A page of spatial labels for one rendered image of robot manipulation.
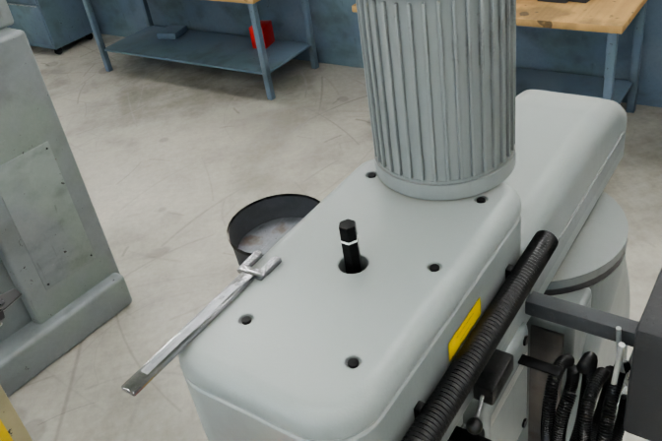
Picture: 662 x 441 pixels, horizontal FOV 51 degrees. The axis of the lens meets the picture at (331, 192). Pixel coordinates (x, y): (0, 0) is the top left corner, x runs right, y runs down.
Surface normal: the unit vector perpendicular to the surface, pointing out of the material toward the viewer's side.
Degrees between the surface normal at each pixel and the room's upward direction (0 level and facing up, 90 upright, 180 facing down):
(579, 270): 0
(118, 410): 0
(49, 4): 90
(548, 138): 0
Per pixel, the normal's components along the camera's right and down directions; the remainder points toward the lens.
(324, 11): -0.55, 0.51
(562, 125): -0.14, -0.83
